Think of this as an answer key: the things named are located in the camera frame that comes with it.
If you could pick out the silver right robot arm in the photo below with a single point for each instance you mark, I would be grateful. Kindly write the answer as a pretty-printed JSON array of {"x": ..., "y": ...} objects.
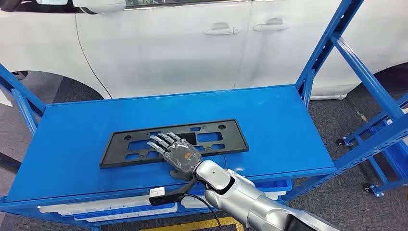
[{"x": 242, "y": 194}]

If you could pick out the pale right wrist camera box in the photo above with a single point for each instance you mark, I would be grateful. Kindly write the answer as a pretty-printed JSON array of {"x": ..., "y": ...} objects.
[{"x": 156, "y": 192}]

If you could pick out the black plastic plate bracket part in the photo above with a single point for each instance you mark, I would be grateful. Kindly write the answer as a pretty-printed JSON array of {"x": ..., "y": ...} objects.
[{"x": 114, "y": 153}]

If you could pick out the white car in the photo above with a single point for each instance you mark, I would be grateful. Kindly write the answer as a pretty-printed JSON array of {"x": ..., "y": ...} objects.
[{"x": 159, "y": 47}]

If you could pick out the white car side mirror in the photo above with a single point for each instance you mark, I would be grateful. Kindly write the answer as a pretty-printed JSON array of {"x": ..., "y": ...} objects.
[{"x": 98, "y": 4}]

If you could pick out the yellow floor tape square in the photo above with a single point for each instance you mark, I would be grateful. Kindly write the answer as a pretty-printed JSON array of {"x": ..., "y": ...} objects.
[{"x": 197, "y": 224}]

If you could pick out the blue metal shelf rack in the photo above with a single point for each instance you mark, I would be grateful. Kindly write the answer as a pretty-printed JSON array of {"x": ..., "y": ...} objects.
[{"x": 79, "y": 143}]

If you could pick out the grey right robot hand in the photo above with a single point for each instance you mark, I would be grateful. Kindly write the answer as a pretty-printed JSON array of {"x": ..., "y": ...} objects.
[{"x": 183, "y": 156}]

